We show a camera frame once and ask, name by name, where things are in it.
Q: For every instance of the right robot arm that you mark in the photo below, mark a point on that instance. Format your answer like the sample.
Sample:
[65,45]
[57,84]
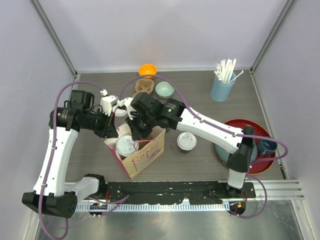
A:
[146,112]

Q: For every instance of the blue plate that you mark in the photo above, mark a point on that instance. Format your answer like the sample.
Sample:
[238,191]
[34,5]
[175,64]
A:
[224,155]

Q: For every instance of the white wrapped straws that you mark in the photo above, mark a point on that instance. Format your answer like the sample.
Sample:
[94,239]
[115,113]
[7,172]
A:
[225,69]

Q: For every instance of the white cup lid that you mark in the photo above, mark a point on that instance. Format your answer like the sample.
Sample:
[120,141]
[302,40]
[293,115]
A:
[126,146]
[186,140]
[119,113]

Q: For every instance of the blue straw holder cup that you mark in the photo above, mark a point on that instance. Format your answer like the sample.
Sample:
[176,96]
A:
[220,90]

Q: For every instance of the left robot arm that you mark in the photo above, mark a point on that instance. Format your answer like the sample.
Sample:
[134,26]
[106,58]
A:
[50,195]

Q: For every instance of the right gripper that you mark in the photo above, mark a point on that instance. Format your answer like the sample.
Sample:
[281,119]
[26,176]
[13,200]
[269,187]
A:
[137,134]

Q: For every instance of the orange bowl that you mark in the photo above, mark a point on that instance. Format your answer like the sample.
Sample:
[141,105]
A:
[147,69]

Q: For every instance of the dark blue mug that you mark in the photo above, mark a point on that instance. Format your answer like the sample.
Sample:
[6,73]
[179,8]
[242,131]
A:
[266,147]

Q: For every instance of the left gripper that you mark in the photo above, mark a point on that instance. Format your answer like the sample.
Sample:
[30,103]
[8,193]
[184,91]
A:
[109,130]

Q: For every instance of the light green bowl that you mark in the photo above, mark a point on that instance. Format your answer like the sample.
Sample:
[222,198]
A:
[164,90]

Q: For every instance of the cardboard cup carrier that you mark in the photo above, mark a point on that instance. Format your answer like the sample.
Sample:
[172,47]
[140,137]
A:
[144,85]

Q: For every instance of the pink paper gift bag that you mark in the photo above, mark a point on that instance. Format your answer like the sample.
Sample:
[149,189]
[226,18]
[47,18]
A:
[149,150]

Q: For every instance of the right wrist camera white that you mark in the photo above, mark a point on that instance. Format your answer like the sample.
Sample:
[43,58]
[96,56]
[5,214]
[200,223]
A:
[125,104]

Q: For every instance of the red round tray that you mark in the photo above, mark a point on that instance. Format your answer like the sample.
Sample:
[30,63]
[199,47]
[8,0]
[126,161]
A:
[262,166]

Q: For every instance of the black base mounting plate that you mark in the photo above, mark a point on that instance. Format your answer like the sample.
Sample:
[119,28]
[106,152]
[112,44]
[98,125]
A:
[174,192]

